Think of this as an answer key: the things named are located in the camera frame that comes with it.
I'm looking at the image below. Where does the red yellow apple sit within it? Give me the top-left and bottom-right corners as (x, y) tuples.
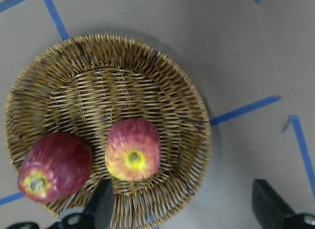
(105, 119), (161, 181)

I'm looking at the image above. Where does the dark red apple in basket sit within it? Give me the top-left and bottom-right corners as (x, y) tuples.
(18, 132), (93, 203)

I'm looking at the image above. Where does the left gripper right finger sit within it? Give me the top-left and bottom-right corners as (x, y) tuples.
(252, 179), (315, 229)

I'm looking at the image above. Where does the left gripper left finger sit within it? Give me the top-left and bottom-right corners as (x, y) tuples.
(53, 179), (114, 229)

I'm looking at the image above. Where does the woven wicker basket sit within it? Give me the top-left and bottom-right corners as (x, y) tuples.
(4, 34), (212, 229)

